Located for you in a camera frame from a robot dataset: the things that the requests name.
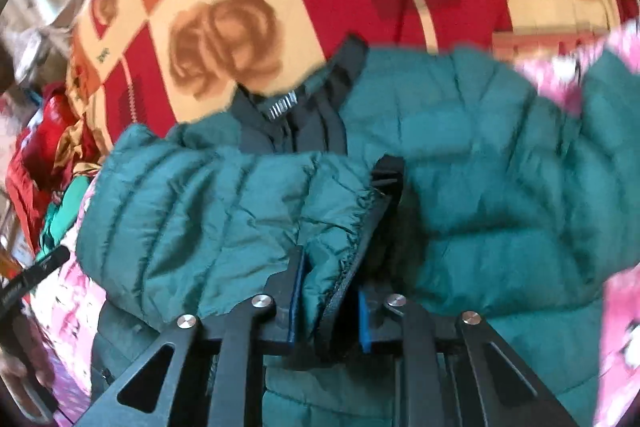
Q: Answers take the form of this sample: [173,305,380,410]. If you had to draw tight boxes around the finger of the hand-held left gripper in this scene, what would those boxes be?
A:
[31,246,72,274]

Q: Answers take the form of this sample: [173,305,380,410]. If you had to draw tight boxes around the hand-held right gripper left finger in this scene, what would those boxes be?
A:
[87,246,307,427]

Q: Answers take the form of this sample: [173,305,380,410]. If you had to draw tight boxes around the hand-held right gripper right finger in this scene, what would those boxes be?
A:
[357,288,590,427]

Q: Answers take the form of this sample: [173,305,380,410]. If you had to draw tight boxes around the teal puffer jacket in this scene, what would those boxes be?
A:
[75,34,640,427]

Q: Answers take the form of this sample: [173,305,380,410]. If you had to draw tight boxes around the person's left hand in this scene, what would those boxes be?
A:
[0,302,57,393]

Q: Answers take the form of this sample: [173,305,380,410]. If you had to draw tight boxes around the green cloth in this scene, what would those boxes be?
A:
[41,177,98,260]

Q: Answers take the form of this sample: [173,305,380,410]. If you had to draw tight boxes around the red satin cloth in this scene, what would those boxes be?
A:
[6,82,106,258]

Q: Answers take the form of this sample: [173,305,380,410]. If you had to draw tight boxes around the gold patterned cloth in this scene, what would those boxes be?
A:
[52,119,103,180]

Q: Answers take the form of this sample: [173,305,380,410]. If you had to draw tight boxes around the pale grey cloth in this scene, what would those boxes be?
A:
[0,0,106,92]

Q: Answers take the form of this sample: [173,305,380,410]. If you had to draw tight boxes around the pink penguin-print blanket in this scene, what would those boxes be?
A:
[30,19,640,427]

